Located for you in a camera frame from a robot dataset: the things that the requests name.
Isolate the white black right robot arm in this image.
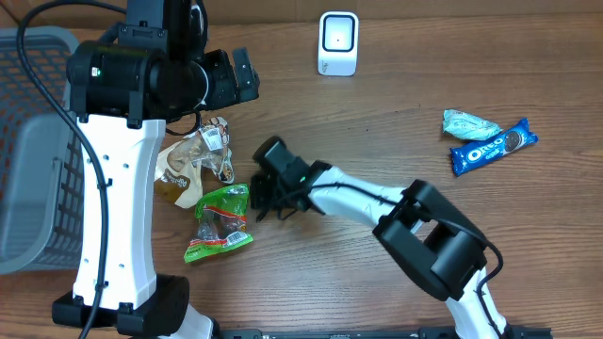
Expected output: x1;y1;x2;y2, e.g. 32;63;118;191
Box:
251;137;513;338

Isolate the grey plastic mesh basket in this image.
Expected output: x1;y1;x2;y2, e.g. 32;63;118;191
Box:
1;28;83;274

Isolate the teal wet wipes pack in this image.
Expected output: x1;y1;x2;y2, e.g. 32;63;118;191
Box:
442;109;502;141

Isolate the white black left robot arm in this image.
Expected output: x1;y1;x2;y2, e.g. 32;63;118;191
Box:
52;1;259;338

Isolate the blue Oreo cookie pack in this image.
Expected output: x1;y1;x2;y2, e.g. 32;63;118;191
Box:
450;118;539;176

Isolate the green clear snack bag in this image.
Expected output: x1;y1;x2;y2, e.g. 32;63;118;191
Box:
184;184;253;264

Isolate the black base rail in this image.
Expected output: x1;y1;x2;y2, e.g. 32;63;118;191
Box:
219;327;552;339

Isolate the white barcode scanner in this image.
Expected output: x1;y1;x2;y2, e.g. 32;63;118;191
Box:
318;11;359;76

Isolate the beige brown snack bag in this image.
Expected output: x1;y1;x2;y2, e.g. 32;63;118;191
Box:
154;117;235;209

